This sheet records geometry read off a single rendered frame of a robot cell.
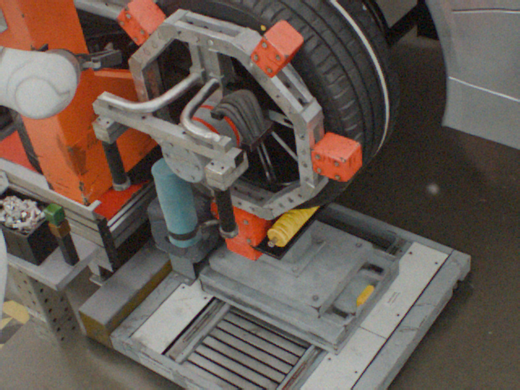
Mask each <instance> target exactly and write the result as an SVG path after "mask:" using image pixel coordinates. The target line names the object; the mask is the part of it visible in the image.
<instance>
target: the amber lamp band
mask: <svg viewBox="0 0 520 390"><path fill-rule="evenodd" d="M49 227H50V230H51V233H52V234H54V235H56V236H58V237H60V238H63V237H64V236H65V235H67V234H68V233H69V232H70V231H71V227H70V224H69V222H68V220H67V219H65V221H64V222H63V223H62V224H60V225H59V226H58V227H56V226H54V225H53V224H51V223H49Z"/></svg>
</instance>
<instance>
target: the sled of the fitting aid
mask: <svg viewBox="0 0 520 390"><path fill-rule="evenodd" d="M398 275H399V258H397V257H395V256H393V255H391V254H389V253H385V252H383V251H381V250H378V249H375V248H373V247H372V254H371V256H370V257H369V258H368V259H367V260H366V261H365V262H364V264H363V265H362V266H361V268H360V269H359V270H358V271H357V273H356V274H355V275H354V277H353V278H352V279H351V280H350V281H349V282H348V284H347V285H346V286H345V287H344V289H343V290H342V291H341V293H340V294H339V295H338V296H337V298H336V299H335V300H334V301H333V302H332V303H331V305H330V306H329V307H328V308H327V310H326V311H325V312H324V314H323V315H322V316H321V318H316V317H314V316H312V315H310V314H307V313H306V312H304V311H301V310H299V309H297V308H295V307H293V306H291V305H288V304H286V303H284V302H282V301H280V300H277V299H275V298H274V297H271V296H269V295H267V294H265V293H263V292H260V291H258V290H257V289H255V288H251V287H250V286H248V285H246V284H243V283H241V282H239V281H237V280H235V279H233V278H231V277H229V276H226V275H224V274H222V273H220V272H218V271H215V270H213V269H211V268H210V263H208V264H207V265H206V267H205V268H204V269H203V270H202V271H201V272H200V273H199V274H198V276H199V280H200V283H201V289H202V291H204V292H206V293H209V294H210V295H213V296H215V297H217V298H219V299H221V300H223V301H225V302H227V303H229V304H231V305H233V306H235V307H237V308H239V309H242V310H244V311H246V312H248V313H250V314H252V315H254V316H256V317H258V318H260V319H262V320H264V321H266V322H268V323H271V324H273V325H275V326H277V327H279V328H281V329H283V330H285V331H286V332H289V333H291V334H293V335H295V336H298V337H300V338H302V339H303V340H306V341H308V342H310V343H311V344H313V345H316V346H318V347H319V348H321V349H324V350H327V351H328V352H330V353H333V354H335V355H336V356H337V355H338V354H339V352H340V351H341V350H342V349H343V348H344V346H345V345H346V344H347V342H348V341H349V339H350V338H351V337H352V335H353V334H354V333H355V331H356V330H357V329H358V328H359V327H360V325H361V324H362V322H363V321H364V320H365V319H366V317H367V316H368V314H369V313H370V312H371V311H372V310H373V308H374V307H375V305H376V304H377V303H378V302H379V300H380V299H381V297H382V296H383V295H384V294H385V293H386V291H387V290H388V289H389V287H390V286H391V285H392V283H393V282H394V280H395V279H396V278H397V276H398Z"/></svg>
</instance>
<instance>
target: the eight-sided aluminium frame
mask: <svg viewBox="0 0 520 390"><path fill-rule="evenodd" d="M261 38H262V37H261V36H260V35H259V34H258V32H256V31H254V30H251V29H250V28H248V27H247V28H242V27H240V26H236V25H234V24H229V23H226V22H223V21H220V20H217V19H212V18H210V17H206V16H204V15H199V14H196V13H192V12H191V11H185V10H182V9H179V10H178V11H176V12H175V13H174V14H173V15H171V16H170V17H169V18H167V19H166V20H164V21H163V22H162V23H161V24H160V25H159V26H158V28H157V29H156V30H155V31H154V33H153V34H152V35H151V36H150V37H149V38H148V39H147V41H146V42H145V43H144V44H143V45H142V46H141V47H140V48H139V50H138V51H137V52H136V53H135V54H133V55H132V56H131V58H130V59H129V60H128V63H129V67H130V68H129V71H130V72H131V73H132V78H133V82H134V85H135V88H136V94H137V97H138V101H139V102H148V101H151V100H153V99H155V98H158V97H159V96H161V95H163V94H164V89H163V83H162V79H161V76H160V72H159V69H158V62H157V57H158V56H159V55H160V54H161V53H162V52H163V51H164V50H165V49H166V48H167V47H168V46H169V45H170V44H171V43H172V41H173V40H174V39H178V40H181V41H186V42H188V43H189V42H192V43H194V44H198V45H199V46H201V47H204V48H207V49H212V50H217V51H218V52H219V53H222V54H226V55H229V56H232V57H235V58H237V59H238V60H240V61H241V63H242V64H243V65H244V66H245V67H246V69H247V70H248V71H249V72H250V73H251V75H252V76H253V77H254V78H255V79H256V81H257V82H258V83H259V84H260V85H261V86H262V87H263V88H264V89H265V90H266V92H267V93H268V94H269V95H270V96H271V98H272V99H273V100H274V101H275V102H276V104H277V105H278V106H279V107H280V108H281V110H282V111H283V112H284V113H285V114H286V115H287V116H288V117H289V118H290V119H291V121H292V123H293V125H294V132H295V139H296V146H297V159H298V166H299V173H300V179H299V180H298V181H296V182H295V183H293V184H290V185H289V186H288V187H286V188H284V189H282V190H280V191H279V192H277V193H272V192H269V191H267V190H265V189H263V188H259V187H257V186H255V185H252V184H249V183H247V182H244V181H243V180H239V179H236V180H235V181H234V182H233V183H232V184H231V185H230V186H229V189H230V194H231V198H232V205H233V206H235V207H238V208H240V209H242V210H245V211H247V212H249V213H251V214H254V215H257V216H258V217H259V218H260V219H266V220H271V219H275V217H276V216H278V215H281V214H283V213H284V212H286V211H288V210H290V209H292V208H293V207H295V206H298V205H300V204H301V203H302V202H305V201H307V200H308V201H309V200H310V199H311V198H312V197H315V196H316V195H317V193H318V192H319V191H320V190H321V189H322V188H323V187H324V186H325V184H326V183H327V182H328V177H326V176H325V175H320V174H319V173H316V172H314V170H313V163H312V155H311V149H312V148H313V147H314V146H315V145H316V144H317V143H318V142H319V141H320V140H321V139H322V138H323V137H324V129H323V118H324V116H323V112H322V107H321V106H320V105H319V104H318V103H317V101H316V99H315V97H312V96H311V95H310V93H309V92H308V91H307V90H306V89H305V87H304V86H303V85H302V84H301V83H300V81H299V80H298V79H297V78H296V77H295V76H294V75H293V74H292V73H291V71H290V70H289V69H288V68H287V67H286V66H285V67H284V68H283V69H282V70H281V71H279V72H278V73H277V74H276V75H275V76H274V77H273V78H270V77H269V76H268V75H267V74H266V73H265V72H264V71H263V70H262V69H261V68H260V67H259V66H258V65H257V64H256V63H255V62H253V61H252V60H251V59H250V55H251V54H252V52H253V51H254V49H255V47H256V45H257V44H258V43H259V41H260V40H261ZM146 114H147V115H151V116H153V117H155V118H157V119H161V120H163V121H166V122H168V123H170V124H174V125H176V126H177V124H176V123H175V122H174V121H173V120H172V118H171V116H170V114H169V110H168V106H165V107H163V108H161V109H159V110H156V111H154V112H150V113H146ZM193 183H194V182H193ZM194 186H195V187H196V188H198V189H199V190H200V191H201V192H202V193H204V194H205V195H207V196H208V197H210V195H211V196H213V197H214V196H215V195H214V191H213V186H212V185H209V184H208V183H207V178H206V177H205V178H204V179H203V180H202V181H200V182H197V183H194Z"/></svg>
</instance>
